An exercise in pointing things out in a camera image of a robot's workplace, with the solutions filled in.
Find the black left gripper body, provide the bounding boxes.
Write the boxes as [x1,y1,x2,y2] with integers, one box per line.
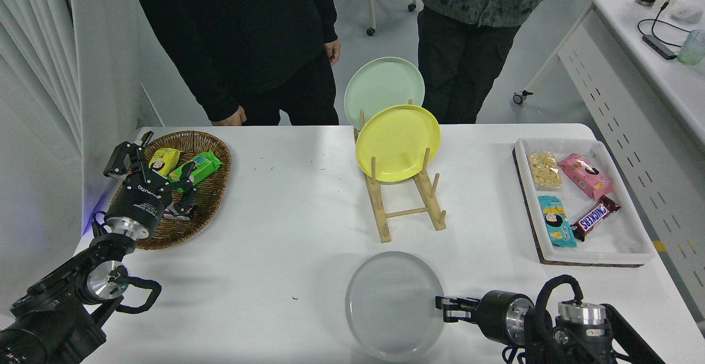
[107,174,170,228]

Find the red white snack bar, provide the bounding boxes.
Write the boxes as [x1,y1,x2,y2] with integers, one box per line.
[163,203,198,221]

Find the person's right hand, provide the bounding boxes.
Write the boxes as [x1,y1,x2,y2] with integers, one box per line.
[212,105,247,127]

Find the person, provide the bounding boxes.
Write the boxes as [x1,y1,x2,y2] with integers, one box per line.
[417,0,556,125]
[131,0,342,127]

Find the translucent green cup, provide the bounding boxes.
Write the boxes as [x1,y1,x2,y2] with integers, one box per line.
[677,29,705,66]

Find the grey plate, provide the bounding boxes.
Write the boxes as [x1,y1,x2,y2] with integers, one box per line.
[345,251,446,362]

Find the green snack packet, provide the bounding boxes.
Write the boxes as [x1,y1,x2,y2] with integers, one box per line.
[166,150,224,191]

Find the white pillar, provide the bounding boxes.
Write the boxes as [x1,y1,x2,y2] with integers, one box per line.
[58,0,142,227]

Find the yellow plate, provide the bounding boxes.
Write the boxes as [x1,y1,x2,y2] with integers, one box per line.
[355,104,442,183]

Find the clear bag of nuts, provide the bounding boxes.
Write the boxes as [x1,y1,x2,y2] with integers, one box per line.
[526,151,563,191]

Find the brown Snickers bar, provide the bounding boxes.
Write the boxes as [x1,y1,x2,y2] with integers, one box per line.
[570,195,621,242]

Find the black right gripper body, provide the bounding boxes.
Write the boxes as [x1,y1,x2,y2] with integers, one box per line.
[475,291,518,346]

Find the white computer mouse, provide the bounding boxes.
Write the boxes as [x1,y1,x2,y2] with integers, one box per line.
[671,5,704,23]

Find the black usb hub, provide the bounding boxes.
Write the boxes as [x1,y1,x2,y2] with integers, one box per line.
[643,34,678,60]

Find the white plastic tray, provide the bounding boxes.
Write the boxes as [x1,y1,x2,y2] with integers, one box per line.
[514,137,656,261]

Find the blue snack packet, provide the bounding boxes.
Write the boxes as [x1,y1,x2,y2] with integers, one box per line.
[538,195,578,248]

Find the pale green plate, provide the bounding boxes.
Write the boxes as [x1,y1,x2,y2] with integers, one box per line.
[344,57,426,131]

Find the white side desk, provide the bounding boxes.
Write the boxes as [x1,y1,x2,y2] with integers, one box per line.
[512,0,705,320]

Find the white curtain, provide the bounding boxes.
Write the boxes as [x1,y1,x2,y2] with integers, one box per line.
[0,0,83,315]

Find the brown wicker basket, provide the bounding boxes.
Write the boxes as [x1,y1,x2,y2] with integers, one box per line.
[107,130,232,251]

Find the wooden plate rack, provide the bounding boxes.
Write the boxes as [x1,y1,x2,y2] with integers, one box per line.
[352,99,448,244]

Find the yellow snack packet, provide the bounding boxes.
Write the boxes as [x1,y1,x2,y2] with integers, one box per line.
[147,147,182,178]

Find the black cable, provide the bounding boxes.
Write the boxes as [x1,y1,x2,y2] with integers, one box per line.
[638,1,692,48]

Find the pink snack packet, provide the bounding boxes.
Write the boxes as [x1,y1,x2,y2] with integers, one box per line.
[557,154,614,200]

